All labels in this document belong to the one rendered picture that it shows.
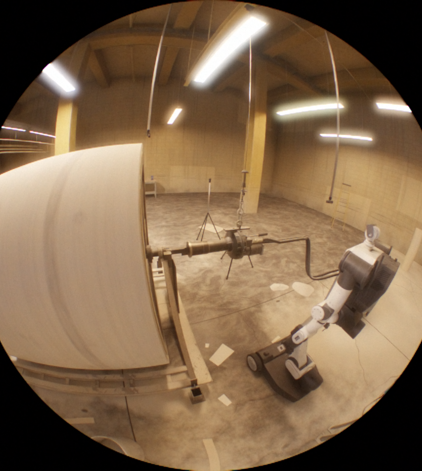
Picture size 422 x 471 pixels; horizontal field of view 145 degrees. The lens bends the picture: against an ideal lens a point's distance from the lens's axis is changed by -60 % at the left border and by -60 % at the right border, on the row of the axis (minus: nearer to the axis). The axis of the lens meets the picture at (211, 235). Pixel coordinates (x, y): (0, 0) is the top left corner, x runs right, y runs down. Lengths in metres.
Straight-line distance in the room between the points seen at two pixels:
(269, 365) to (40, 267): 1.67
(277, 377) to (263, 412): 0.35
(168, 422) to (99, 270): 1.36
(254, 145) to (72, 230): 5.72
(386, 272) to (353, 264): 0.21
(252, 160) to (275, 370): 5.56
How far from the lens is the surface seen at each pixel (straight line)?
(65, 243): 0.64
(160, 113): 9.65
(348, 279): 0.76
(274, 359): 1.69
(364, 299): 0.94
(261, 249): 1.73
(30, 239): 0.75
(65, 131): 5.55
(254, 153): 5.91
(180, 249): 1.39
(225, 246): 1.49
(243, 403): 1.67
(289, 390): 1.63
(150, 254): 1.32
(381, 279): 0.89
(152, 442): 1.66
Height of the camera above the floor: 1.61
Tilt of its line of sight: 24 degrees down
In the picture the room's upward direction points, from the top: 4 degrees clockwise
